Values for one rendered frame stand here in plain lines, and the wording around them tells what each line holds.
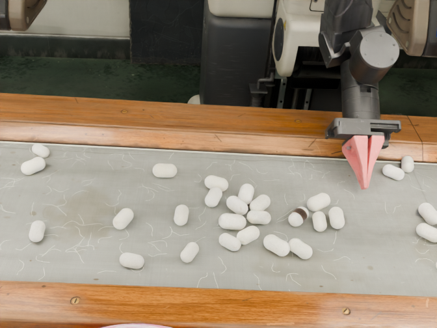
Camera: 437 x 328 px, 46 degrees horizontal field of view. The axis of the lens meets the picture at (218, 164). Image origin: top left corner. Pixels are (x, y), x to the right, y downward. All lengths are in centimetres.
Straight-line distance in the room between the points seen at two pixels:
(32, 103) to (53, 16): 188
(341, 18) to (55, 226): 51
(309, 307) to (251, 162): 31
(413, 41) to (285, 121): 43
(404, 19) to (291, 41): 72
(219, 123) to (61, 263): 36
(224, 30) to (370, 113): 79
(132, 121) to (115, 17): 190
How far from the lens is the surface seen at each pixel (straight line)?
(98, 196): 77
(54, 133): 89
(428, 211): 81
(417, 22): 52
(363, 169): 80
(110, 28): 278
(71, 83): 262
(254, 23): 154
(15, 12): 51
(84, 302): 61
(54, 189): 79
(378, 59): 78
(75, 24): 280
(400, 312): 65
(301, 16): 126
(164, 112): 91
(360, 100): 82
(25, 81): 268
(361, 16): 84
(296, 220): 73
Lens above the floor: 124
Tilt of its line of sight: 37 degrees down
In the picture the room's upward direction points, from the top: 5 degrees clockwise
